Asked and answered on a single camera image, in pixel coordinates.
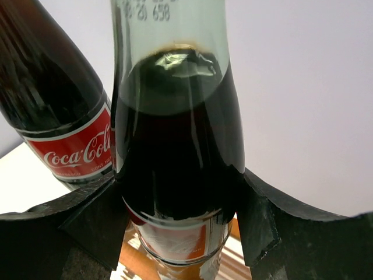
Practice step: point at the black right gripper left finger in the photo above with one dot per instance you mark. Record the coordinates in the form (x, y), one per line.
(76, 236)

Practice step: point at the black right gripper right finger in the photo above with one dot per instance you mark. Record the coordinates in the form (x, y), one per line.
(284, 238)

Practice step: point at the orange wooden shelf rack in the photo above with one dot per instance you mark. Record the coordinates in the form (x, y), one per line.
(135, 263)

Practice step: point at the cola glass bottle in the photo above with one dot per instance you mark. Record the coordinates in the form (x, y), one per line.
(177, 143)
(52, 96)

